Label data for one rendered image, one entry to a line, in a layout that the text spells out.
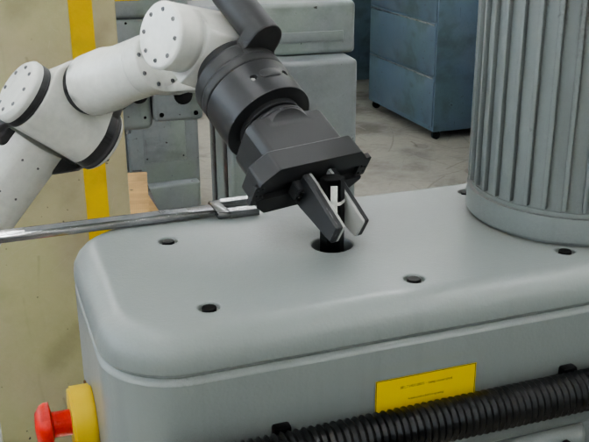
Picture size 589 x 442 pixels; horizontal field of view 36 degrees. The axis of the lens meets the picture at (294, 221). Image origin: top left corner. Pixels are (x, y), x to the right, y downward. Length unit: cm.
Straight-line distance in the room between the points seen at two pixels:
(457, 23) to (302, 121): 733
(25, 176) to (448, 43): 715
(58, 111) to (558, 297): 59
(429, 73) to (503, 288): 746
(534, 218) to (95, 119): 53
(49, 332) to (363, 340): 205
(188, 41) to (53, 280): 182
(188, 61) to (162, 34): 4
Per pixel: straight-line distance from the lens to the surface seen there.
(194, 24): 88
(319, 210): 78
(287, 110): 83
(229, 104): 83
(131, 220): 87
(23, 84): 108
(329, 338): 69
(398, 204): 91
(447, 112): 826
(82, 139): 109
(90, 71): 103
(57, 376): 277
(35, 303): 266
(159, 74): 98
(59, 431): 81
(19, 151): 111
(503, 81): 82
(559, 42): 79
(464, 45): 821
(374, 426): 71
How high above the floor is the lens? 219
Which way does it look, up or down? 21 degrees down
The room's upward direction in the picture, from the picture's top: straight up
